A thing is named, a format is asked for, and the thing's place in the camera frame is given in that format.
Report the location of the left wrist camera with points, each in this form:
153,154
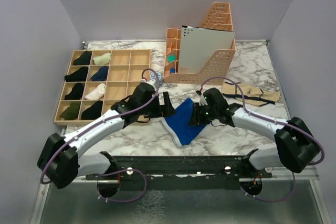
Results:
155,83

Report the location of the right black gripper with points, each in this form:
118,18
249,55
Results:
196,118

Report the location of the grey white folder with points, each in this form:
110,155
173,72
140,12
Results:
198,45

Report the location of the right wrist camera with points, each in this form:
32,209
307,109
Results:
202,99

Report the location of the black rolled sock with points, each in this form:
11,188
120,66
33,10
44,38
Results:
84,59
76,92
92,112
79,75

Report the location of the black rolled sock top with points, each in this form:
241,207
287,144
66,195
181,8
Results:
84,59

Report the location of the dark green rolled sock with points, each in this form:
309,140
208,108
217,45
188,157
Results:
71,112

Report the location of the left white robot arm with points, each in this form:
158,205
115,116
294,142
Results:
62,158

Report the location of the white rolled sock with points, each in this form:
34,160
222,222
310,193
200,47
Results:
95,92

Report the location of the black rolled sock bottom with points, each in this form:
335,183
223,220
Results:
92,112

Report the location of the blue boxer underwear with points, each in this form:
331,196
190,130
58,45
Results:
177,124

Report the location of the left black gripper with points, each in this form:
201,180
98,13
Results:
163,110

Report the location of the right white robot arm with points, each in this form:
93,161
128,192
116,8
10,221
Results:
295,147

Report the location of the pale green rolled sock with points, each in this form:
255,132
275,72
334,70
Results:
103,59

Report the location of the wooden compartment tray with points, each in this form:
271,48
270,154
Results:
126,67

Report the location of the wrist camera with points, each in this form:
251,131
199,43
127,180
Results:
202,99
155,83

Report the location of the blue patterned round tin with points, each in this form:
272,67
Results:
156,76

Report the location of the peach file organizer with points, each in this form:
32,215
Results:
218,17

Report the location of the navy rolled sock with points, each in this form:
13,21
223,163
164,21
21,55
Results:
101,74

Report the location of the beige underwear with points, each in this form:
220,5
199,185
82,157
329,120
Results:
253,95

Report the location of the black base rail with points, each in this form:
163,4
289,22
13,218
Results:
179,172

